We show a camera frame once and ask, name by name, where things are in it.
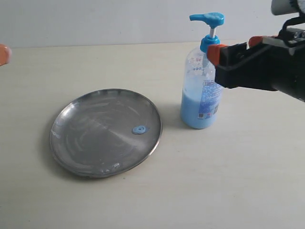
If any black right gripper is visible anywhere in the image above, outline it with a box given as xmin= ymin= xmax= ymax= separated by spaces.
xmin=206 ymin=18 xmax=305 ymax=101

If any blue soap pump bottle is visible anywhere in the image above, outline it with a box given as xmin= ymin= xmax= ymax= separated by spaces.
xmin=180 ymin=12 xmax=225 ymax=129

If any blue soap blob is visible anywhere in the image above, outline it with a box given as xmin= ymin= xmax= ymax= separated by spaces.
xmin=132 ymin=125 xmax=150 ymax=135

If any round steel plate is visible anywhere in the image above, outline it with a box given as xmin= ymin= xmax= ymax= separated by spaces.
xmin=50 ymin=89 xmax=163 ymax=178

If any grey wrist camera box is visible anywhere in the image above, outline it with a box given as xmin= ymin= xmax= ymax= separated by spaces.
xmin=271 ymin=0 xmax=305 ymax=16

